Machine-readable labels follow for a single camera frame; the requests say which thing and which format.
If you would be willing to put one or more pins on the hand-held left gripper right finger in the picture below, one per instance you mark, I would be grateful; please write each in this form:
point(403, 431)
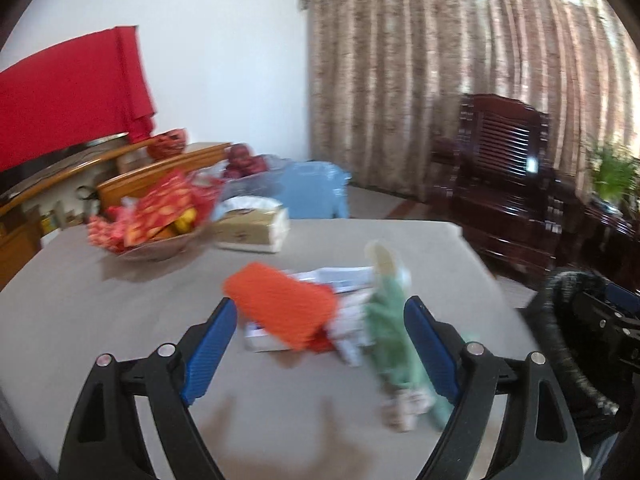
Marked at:
point(430, 355)

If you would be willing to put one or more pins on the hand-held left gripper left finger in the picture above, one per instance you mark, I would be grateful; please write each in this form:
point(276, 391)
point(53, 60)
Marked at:
point(212, 350)

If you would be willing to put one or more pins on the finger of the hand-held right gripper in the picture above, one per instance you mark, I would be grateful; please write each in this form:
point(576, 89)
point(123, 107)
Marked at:
point(597, 305)

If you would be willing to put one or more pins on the black trash bin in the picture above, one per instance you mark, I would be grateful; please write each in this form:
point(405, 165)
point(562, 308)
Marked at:
point(555, 320)

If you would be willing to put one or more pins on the white and blue carton box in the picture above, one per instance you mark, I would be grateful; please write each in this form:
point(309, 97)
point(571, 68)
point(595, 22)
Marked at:
point(257, 337)

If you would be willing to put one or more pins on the orange snack packet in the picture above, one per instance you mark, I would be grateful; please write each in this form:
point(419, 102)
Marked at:
point(280, 300)

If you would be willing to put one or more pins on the white squeeze tube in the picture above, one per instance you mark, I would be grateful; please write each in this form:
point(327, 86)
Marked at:
point(340, 277)

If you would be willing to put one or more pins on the crumpled paper scrap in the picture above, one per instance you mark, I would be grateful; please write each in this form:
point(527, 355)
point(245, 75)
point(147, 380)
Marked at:
point(405, 410)

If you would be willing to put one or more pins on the dark wooden side table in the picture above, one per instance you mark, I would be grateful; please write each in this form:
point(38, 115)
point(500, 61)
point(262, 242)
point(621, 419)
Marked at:
point(607, 240)

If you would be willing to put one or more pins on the crumpled white wrappers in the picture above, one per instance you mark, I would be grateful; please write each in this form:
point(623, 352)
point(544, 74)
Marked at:
point(350, 332)

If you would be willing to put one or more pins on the fruit bowl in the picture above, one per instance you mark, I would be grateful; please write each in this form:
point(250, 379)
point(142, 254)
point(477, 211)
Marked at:
point(160, 250)

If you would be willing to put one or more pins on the tissue pack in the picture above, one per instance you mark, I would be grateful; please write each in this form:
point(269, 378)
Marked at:
point(252, 227)

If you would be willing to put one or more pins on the green potted plant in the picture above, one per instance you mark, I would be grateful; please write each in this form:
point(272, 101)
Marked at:
point(612, 175)

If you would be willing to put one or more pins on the banana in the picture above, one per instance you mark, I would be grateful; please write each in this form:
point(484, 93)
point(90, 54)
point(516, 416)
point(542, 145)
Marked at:
point(184, 221)

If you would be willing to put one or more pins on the pile of red snack packets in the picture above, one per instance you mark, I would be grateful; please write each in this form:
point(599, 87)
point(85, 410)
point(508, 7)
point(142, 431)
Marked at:
point(160, 205)

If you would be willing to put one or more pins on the dark wooden armchair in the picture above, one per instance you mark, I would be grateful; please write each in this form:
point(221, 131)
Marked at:
point(500, 170)

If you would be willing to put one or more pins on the wooden cabinet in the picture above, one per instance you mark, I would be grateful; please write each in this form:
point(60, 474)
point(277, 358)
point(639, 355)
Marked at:
point(150, 172)

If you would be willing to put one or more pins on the blue plastic stool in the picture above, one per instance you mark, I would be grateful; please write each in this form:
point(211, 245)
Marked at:
point(312, 190)

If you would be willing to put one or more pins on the bag of red apples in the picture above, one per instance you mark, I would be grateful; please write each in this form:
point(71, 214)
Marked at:
point(242, 160)

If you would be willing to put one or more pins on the red basket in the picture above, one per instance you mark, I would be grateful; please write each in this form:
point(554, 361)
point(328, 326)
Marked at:
point(167, 144)

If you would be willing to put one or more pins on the brown patterned curtain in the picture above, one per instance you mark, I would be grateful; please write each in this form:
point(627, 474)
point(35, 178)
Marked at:
point(425, 60)

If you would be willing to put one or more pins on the red cloth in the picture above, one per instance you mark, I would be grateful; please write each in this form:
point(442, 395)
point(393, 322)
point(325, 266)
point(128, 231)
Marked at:
point(60, 95)

